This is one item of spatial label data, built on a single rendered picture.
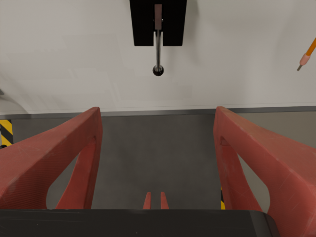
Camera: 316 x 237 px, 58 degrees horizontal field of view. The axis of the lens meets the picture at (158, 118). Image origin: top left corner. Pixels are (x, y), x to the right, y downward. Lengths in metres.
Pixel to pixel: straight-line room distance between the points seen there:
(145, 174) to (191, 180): 0.23
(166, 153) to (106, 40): 1.09
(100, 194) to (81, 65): 1.16
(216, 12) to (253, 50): 0.09
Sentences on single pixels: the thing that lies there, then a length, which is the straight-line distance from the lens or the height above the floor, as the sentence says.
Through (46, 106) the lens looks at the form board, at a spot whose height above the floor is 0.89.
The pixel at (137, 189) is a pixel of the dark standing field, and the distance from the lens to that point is 1.49.
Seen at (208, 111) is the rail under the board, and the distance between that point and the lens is 0.53.
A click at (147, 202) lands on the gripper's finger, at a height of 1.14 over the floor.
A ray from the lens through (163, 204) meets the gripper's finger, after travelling 0.26.
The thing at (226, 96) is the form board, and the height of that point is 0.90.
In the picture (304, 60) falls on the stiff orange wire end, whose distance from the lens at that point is 0.28.
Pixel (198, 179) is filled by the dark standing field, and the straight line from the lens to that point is 1.47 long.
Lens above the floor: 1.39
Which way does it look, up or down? 83 degrees down
